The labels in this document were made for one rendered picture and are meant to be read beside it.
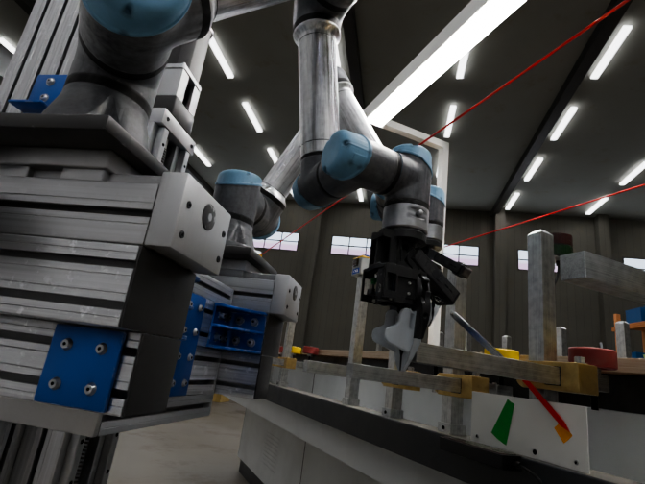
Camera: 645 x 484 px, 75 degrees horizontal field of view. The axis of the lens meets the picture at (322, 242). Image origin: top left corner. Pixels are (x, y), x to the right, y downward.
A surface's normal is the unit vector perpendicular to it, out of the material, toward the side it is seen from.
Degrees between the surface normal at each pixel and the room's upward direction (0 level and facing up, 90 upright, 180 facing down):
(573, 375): 90
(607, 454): 90
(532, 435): 90
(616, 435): 90
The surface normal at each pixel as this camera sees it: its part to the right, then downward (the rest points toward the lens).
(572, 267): -0.91, -0.23
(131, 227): -0.16, -0.31
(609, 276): 0.40, -0.22
